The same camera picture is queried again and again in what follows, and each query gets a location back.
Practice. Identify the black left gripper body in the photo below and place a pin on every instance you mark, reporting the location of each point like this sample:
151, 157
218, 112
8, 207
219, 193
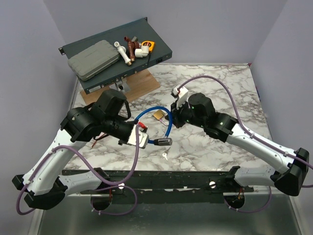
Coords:
122, 130

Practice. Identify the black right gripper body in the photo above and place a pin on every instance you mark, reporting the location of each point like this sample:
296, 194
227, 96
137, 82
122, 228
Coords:
182, 115

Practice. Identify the red cable seal lock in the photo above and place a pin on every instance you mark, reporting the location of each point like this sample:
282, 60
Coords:
98, 139

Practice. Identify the brass padlock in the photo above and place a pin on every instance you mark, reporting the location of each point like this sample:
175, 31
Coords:
159, 115

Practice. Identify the blue cable lock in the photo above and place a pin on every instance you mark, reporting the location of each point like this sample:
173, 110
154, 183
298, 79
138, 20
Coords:
165, 141

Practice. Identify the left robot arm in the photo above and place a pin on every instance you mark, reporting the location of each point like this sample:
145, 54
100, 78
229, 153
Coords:
43, 187

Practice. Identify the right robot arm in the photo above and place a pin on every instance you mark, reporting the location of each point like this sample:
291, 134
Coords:
286, 168

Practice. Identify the white pvc elbow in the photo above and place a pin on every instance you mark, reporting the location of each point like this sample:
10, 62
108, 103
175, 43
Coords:
141, 52

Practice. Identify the silver keys on table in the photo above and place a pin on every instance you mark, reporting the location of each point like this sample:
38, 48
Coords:
165, 155

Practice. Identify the wooden board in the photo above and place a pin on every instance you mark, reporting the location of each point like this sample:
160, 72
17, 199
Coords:
140, 83

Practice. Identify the yellow tape measure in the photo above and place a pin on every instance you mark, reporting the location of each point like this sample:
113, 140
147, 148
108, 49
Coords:
149, 44

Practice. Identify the grey plastic tool case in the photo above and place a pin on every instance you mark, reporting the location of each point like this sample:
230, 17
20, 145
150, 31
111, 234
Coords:
93, 60

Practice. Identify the white pvc pipe fitting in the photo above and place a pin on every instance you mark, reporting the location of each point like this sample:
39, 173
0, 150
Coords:
122, 50

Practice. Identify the brown pipe valve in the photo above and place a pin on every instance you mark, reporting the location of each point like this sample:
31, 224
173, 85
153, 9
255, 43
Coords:
132, 45

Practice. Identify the dark teal rack shelf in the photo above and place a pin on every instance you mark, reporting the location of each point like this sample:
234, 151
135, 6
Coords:
139, 31

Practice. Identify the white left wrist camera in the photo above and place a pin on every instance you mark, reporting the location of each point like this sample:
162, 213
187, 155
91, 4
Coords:
137, 136

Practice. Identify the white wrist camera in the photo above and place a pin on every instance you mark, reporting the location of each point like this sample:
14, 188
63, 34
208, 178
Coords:
180, 94
137, 136

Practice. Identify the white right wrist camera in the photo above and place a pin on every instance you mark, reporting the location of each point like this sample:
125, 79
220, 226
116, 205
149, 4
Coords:
180, 94

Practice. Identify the metal shelf stand bracket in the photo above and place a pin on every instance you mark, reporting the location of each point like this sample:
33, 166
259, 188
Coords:
120, 86

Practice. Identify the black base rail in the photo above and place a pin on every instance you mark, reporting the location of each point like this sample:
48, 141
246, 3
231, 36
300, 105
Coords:
165, 187

